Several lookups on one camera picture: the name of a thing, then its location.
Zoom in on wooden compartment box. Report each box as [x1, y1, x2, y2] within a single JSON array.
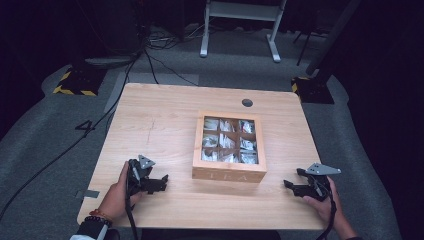
[[192, 110, 268, 184]]

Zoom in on black yellow striped base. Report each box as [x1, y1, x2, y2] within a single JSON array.
[[52, 68, 108, 97], [291, 75, 335, 105]]

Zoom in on person's left hand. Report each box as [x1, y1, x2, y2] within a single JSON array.
[[99, 161, 144, 221]]

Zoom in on bundle of floor cables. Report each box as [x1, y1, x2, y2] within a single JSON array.
[[146, 23, 209, 51]]

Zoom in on long black floor cable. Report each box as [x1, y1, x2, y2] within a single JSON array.
[[0, 56, 141, 221]]

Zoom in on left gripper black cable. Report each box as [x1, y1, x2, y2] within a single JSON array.
[[124, 166, 140, 240]]

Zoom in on grey translucent sachets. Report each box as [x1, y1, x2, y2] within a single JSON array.
[[201, 148, 221, 163]]

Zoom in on black bead bracelet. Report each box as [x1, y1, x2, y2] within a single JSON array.
[[83, 215, 112, 230]]

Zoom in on white sachets with black marks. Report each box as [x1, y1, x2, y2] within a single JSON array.
[[219, 119, 238, 150]]

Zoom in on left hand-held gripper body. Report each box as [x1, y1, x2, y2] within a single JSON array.
[[127, 154, 157, 196]]

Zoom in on person's right hand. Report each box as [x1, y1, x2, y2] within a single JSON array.
[[302, 176, 344, 224]]

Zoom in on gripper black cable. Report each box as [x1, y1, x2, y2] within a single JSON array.
[[314, 181, 338, 240], [124, 166, 140, 240]]

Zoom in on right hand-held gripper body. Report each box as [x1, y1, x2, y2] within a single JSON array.
[[304, 162, 342, 203]]

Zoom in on orange bead bracelet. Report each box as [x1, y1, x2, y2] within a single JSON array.
[[88, 208, 113, 223]]

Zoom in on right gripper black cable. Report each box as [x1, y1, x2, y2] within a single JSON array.
[[314, 181, 338, 240]]

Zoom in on white metal stand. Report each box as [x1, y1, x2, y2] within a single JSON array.
[[199, 0, 288, 64]]

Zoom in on thin black floor cable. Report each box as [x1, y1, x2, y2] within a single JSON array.
[[144, 49, 199, 87]]

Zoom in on dark slanted pole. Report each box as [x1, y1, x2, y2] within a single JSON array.
[[305, 0, 363, 76]]

